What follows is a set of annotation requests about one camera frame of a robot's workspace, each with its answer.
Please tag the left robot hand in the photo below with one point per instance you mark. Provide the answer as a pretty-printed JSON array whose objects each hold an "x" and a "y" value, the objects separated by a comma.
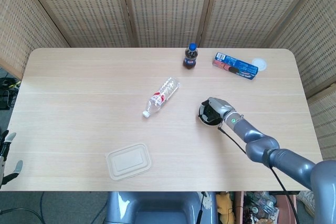
[{"x": 2, "y": 155}]

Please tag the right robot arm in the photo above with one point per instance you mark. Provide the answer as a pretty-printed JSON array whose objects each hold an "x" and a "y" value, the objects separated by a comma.
[{"x": 262, "y": 140}]

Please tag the woven bamboo screen panel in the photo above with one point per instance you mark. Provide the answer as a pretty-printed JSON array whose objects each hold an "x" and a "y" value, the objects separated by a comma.
[
  {"x": 249, "y": 9},
  {"x": 315, "y": 37},
  {"x": 325, "y": 119},
  {"x": 86, "y": 9},
  {"x": 15, "y": 24},
  {"x": 168, "y": 9}
]

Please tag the white bracket with black rod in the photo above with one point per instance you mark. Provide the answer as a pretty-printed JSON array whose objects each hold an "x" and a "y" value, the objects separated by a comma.
[{"x": 207, "y": 201}]

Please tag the beige pulp food container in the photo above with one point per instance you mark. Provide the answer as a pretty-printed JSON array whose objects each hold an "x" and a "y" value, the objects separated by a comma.
[{"x": 128, "y": 161}]

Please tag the blue cookie box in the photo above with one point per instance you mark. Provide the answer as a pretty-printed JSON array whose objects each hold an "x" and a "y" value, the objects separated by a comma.
[{"x": 235, "y": 66}]

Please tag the grey robot torso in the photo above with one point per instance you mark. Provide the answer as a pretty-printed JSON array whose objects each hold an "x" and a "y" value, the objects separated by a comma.
[{"x": 157, "y": 208}]

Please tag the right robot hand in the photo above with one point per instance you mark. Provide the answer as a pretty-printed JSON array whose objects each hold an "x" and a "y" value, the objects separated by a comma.
[{"x": 220, "y": 106}]

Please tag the brown crate of clutter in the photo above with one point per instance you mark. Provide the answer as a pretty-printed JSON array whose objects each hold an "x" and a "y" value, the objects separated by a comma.
[{"x": 262, "y": 208}]

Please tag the white round table grommet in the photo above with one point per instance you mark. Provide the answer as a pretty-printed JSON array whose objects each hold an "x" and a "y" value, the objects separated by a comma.
[{"x": 261, "y": 63}]

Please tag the yellow plush toy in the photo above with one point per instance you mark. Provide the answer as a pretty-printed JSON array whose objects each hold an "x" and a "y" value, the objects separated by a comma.
[{"x": 224, "y": 203}]

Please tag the cola bottle with blue cap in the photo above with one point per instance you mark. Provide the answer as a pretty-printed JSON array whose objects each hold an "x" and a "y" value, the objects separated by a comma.
[{"x": 190, "y": 60}]

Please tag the white bowl with dark interior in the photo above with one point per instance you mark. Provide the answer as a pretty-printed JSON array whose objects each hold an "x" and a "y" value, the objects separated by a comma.
[{"x": 216, "y": 122}]

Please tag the clear plastic water bottle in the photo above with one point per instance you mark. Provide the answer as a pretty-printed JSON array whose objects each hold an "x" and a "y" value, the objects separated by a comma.
[{"x": 161, "y": 96}]

